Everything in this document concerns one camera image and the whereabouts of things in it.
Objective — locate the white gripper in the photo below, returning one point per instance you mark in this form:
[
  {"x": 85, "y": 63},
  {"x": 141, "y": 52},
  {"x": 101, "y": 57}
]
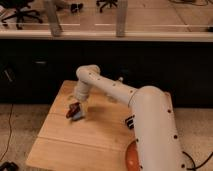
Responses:
[{"x": 81, "y": 94}]

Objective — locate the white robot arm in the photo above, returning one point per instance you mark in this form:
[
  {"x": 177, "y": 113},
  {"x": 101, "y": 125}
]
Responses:
[{"x": 157, "y": 141}]

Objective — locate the black and white striped sponge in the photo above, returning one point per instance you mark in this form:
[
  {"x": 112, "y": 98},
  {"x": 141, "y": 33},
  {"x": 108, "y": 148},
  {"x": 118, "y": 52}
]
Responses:
[{"x": 129, "y": 122}]

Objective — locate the orange round plate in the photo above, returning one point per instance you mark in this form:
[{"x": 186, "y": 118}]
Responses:
[{"x": 131, "y": 157}]

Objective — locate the black office chair right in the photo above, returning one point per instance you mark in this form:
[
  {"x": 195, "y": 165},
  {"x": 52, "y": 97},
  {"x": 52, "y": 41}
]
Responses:
[{"x": 106, "y": 2}]

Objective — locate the black office chair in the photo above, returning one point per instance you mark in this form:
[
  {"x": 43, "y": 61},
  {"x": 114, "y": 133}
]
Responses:
[
  {"x": 106, "y": 2},
  {"x": 21, "y": 10}
]

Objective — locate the black office chair left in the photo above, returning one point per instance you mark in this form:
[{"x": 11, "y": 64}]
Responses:
[{"x": 21, "y": 10}]

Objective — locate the grey metal post left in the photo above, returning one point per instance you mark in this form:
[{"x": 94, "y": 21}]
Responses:
[{"x": 54, "y": 24}]

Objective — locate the grey metal post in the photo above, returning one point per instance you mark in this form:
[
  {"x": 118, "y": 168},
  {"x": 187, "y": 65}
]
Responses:
[
  {"x": 121, "y": 17},
  {"x": 54, "y": 24}
]

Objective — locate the grey metal post right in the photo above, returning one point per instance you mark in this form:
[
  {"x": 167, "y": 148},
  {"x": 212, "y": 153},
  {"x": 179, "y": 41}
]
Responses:
[{"x": 121, "y": 17}]

